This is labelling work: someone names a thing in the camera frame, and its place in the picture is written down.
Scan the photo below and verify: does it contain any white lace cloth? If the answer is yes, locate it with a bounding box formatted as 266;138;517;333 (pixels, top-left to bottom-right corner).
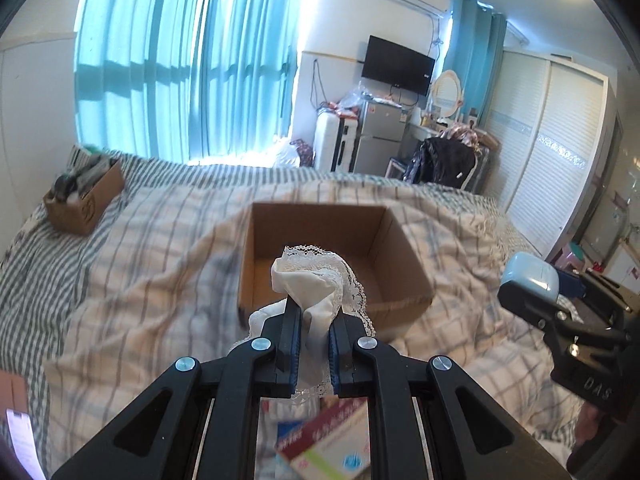
245;245;375;399

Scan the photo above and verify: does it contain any blue tissue pack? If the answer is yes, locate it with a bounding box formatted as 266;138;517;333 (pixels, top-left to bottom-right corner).
255;398;321;480

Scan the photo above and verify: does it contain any open brown cardboard box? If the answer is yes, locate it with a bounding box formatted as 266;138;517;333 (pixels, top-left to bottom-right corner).
239;203;435;340

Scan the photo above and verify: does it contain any white sliding wardrobe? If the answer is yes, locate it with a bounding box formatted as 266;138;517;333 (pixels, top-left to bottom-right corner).
483;50;615;257

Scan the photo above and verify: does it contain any smartphone lit screen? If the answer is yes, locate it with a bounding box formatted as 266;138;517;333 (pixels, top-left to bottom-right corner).
6;408;46;480

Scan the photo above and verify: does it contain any brown leather wallet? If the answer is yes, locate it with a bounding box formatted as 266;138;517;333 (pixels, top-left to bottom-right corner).
0;370;28;418

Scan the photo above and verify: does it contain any checked grey bedsheet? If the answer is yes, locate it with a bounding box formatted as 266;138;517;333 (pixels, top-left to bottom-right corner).
0;148;501;376

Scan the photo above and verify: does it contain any white oval mirror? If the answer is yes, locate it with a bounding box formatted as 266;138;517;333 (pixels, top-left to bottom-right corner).
430;70;462;118

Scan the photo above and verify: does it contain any silver small fridge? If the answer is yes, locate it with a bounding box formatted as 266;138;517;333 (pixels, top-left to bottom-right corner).
352;101;407;177

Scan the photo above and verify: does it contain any small SF cardboard box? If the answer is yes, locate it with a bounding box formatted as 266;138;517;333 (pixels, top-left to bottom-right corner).
43;144;125;236

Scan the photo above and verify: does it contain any white suitcase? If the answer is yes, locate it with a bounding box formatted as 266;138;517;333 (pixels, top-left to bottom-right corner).
314;112;358;172

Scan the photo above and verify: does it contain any teal curtain right window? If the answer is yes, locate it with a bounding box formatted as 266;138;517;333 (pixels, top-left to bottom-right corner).
444;0;506;119

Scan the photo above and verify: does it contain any white plastic bag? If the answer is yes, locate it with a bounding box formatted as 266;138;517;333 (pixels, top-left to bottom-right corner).
272;142;300;169

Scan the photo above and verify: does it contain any large teal curtain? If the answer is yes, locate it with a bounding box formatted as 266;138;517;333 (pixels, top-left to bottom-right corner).
74;0;299;162

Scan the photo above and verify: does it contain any black wall television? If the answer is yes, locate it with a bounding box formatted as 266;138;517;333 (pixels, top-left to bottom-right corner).
361;36;435;96

